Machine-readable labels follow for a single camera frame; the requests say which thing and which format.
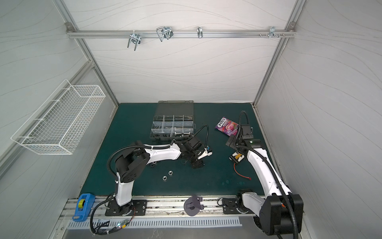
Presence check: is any white slotted cable duct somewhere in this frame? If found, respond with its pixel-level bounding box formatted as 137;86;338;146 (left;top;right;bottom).
67;217;242;230

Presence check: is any black round cap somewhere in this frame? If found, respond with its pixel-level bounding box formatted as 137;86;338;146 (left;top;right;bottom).
184;195;205;217

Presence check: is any metal bracket clip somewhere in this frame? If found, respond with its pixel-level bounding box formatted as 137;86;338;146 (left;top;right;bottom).
197;26;203;39

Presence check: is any metal bracket with screws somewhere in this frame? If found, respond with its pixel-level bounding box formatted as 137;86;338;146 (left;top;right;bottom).
259;26;285;38

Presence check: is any blue tape dispenser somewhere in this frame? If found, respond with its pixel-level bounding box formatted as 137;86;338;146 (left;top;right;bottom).
72;193;96;222

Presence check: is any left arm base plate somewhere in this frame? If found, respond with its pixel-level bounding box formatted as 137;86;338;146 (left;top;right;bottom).
105;200;148;217

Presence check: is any white wire basket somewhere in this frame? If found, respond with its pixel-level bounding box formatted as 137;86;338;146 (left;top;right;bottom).
11;80;105;155

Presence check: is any grey plastic organizer box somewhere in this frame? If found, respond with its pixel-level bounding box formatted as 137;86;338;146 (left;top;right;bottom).
150;101;196;141

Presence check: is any aluminium crossbar rail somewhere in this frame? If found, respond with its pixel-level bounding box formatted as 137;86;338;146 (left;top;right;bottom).
67;29;297;39

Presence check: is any red black wire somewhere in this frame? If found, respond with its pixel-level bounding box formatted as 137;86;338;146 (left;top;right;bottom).
233;162;252;181

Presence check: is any purple Fox's candy bag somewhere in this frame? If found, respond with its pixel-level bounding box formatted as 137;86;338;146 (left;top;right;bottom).
215;117;239;136

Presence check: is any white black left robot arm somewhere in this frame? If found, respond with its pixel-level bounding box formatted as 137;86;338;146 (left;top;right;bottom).
106;136;213;207

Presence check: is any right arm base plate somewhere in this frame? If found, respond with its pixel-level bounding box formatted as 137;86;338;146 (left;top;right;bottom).
217;197;254;215

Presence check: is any metal u-bolt clamp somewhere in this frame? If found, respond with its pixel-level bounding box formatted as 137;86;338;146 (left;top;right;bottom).
156;26;174;42
127;32;141;51

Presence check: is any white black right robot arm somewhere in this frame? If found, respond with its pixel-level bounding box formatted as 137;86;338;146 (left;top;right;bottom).
226;124;304;239

